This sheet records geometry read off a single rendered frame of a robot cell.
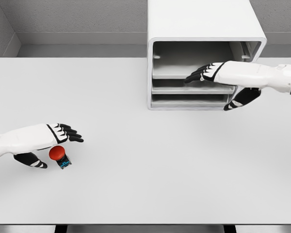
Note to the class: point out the red button load switch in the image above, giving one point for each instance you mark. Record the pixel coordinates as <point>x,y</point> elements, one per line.
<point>57,153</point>

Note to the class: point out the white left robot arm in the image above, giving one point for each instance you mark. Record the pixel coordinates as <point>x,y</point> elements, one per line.
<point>0,145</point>

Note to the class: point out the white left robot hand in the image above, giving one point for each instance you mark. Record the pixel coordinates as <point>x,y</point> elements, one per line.
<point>31,138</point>

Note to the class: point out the white tabletop storage cabinet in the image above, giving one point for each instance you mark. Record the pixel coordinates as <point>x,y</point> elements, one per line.
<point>198,21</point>

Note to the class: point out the white cabinet drawer tray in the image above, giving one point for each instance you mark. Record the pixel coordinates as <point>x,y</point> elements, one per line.
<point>169,72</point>
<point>184,103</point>
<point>184,89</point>

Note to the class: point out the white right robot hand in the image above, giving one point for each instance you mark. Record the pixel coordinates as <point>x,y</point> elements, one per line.
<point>237,72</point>

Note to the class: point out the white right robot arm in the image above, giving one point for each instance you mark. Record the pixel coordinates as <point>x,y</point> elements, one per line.
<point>279,77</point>

